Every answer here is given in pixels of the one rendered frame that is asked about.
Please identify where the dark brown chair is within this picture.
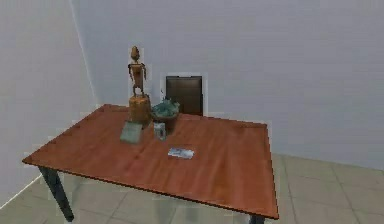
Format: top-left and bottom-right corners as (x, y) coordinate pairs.
(165, 75), (204, 117)

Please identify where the green plant in dark pot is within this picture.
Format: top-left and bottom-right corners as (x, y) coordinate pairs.
(151, 97), (181, 136)

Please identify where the small grey-green can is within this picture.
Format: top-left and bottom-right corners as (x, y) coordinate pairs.
(153, 122), (167, 141)

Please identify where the red-brown wooden table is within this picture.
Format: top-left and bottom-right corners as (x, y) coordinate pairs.
(22, 103), (280, 224)

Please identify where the brown wooden figure statue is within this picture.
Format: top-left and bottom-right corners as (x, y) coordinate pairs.
(127, 45), (153, 128)

